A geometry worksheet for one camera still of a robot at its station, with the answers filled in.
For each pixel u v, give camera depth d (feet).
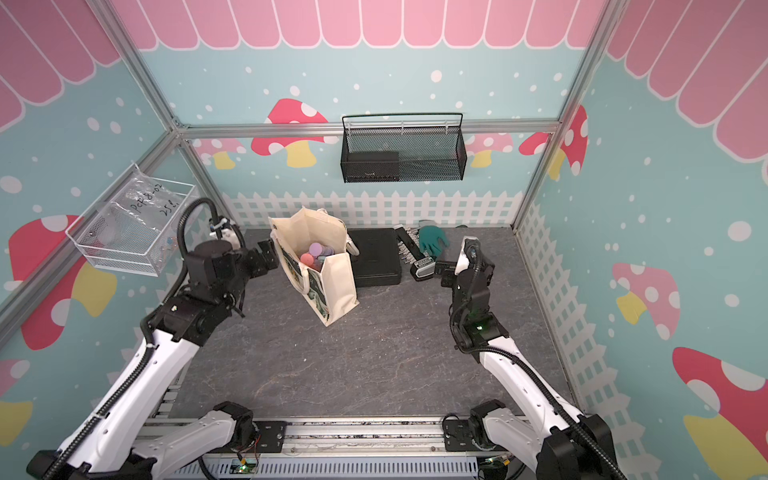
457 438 2.42
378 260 3.40
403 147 3.08
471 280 1.69
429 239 3.82
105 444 1.23
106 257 2.00
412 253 3.66
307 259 3.01
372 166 2.87
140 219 2.33
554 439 1.29
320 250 3.02
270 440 2.44
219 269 1.62
